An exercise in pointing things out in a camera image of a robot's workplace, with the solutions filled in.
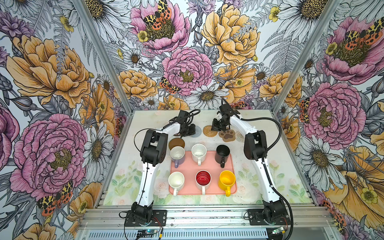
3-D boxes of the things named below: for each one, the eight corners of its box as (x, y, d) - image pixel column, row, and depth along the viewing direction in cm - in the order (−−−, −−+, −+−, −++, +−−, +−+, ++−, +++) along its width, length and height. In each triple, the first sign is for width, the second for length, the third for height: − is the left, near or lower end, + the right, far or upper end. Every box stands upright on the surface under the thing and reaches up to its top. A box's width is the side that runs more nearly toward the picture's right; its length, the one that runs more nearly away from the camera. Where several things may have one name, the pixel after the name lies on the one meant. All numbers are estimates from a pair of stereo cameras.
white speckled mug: (191, 168, 92) (191, 162, 85) (192, 151, 100) (191, 143, 93) (206, 168, 92) (207, 162, 85) (205, 151, 100) (206, 143, 93)
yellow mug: (219, 197, 82) (221, 192, 75) (217, 177, 89) (219, 170, 82) (234, 197, 82) (238, 192, 75) (231, 177, 89) (234, 170, 82)
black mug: (216, 169, 92) (217, 161, 85) (214, 152, 100) (216, 144, 92) (229, 169, 92) (232, 161, 85) (226, 152, 100) (229, 144, 92)
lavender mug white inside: (170, 169, 92) (168, 163, 85) (172, 152, 99) (171, 146, 93) (184, 169, 92) (183, 163, 85) (185, 152, 99) (184, 146, 93)
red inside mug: (203, 195, 82) (204, 191, 76) (192, 181, 86) (191, 177, 81) (215, 185, 85) (216, 180, 80) (203, 172, 90) (204, 166, 85)
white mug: (169, 196, 82) (166, 190, 74) (171, 178, 88) (169, 171, 81) (184, 196, 82) (182, 190, 75) (185, 178, 88) (184, 171, 81)
